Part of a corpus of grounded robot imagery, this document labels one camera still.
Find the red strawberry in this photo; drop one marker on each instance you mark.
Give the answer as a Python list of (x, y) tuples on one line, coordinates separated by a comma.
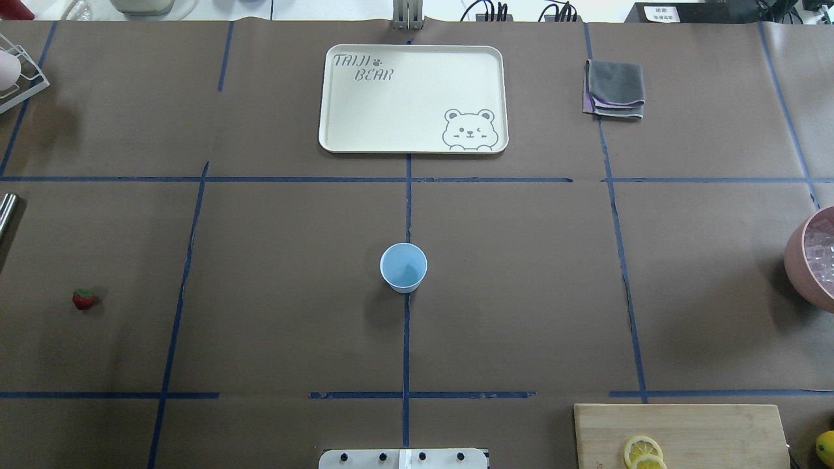
[(83, 300)]

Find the light blue plastic cup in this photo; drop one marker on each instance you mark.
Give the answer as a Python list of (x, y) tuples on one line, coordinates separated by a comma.
[(403, 266)]

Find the pink bowl with ice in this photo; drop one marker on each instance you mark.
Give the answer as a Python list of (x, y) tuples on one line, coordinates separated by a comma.
[(808, 259)]

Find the pink cup on rack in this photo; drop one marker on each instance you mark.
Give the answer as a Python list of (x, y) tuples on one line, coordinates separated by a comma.
[(10, 70)]

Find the cream bear serving tray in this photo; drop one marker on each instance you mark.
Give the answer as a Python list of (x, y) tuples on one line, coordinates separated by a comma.
[(413, 99)]

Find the grey folded cloth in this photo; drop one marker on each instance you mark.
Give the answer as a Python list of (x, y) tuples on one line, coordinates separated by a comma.
[(613, 90)]

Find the lemon slice on board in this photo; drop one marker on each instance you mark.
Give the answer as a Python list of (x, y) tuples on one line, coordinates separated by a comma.
[(638, 446)]

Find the wooden cutting board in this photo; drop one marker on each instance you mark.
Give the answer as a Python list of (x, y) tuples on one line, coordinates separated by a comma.
[(689, 436)]

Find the black box with label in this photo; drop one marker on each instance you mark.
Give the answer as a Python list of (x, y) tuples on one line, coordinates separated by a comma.
[(709, 12)]

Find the striped metal muddler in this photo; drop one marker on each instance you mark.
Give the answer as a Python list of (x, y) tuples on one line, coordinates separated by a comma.
[(8, 206)]

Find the whole yellow lemon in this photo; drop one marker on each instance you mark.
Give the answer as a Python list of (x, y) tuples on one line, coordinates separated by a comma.
[(824, 448)]

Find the red cylinder container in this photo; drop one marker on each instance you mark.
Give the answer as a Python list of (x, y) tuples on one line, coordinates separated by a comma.
[(15, 10)]

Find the aluminium frame post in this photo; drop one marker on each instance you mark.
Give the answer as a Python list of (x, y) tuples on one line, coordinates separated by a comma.
[(408, 15)]

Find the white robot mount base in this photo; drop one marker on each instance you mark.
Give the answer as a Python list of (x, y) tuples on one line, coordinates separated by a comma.
[(406, 458)]

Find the white wire cup rack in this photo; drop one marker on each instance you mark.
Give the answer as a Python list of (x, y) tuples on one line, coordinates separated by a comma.
[(31, 81)]

